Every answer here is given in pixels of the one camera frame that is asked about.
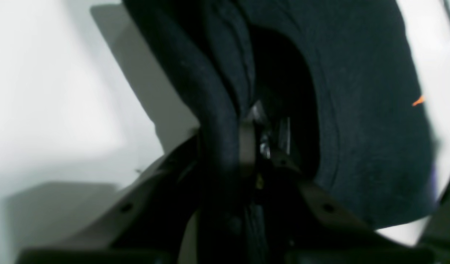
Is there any black T-shirt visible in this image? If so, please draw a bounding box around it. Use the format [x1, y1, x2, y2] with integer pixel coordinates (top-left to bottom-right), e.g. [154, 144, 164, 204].
[122, 0, 440, 230]

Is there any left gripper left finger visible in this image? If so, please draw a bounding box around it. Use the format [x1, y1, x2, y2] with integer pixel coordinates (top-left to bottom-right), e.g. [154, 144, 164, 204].
[16, 121, 257, 264]

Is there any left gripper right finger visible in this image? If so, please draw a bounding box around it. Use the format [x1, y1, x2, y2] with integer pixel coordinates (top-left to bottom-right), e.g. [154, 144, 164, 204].
[259, 147, 434, 264]

